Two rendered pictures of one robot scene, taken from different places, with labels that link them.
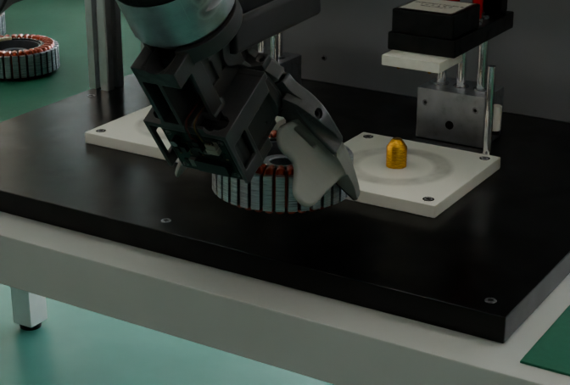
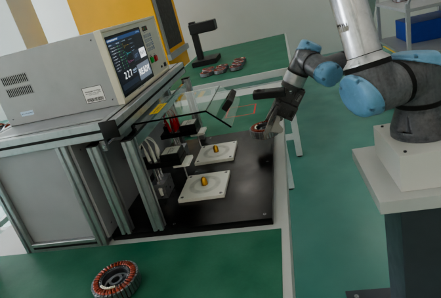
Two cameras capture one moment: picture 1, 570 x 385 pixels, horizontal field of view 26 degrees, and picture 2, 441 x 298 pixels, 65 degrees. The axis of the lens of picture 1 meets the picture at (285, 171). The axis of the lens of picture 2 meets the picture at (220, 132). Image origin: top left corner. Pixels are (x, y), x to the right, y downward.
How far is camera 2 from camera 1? 1.80 m
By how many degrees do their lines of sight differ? 98
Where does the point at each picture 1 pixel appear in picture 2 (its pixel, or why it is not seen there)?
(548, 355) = not seen: hidden behind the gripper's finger
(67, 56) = (88, 287)
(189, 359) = not seen: outside the picture
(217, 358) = not seen: outside the picture
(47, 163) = (246, 193)
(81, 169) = (246, 186)
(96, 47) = (157, 214)
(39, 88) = (148, 260)
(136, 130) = (215, 188)
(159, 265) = (279, 162)
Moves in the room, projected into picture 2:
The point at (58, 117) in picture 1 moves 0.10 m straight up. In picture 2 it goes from (203, 215) to (193, 186)
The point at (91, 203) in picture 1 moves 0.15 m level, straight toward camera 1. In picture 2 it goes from (267, 172) to (300, 153)
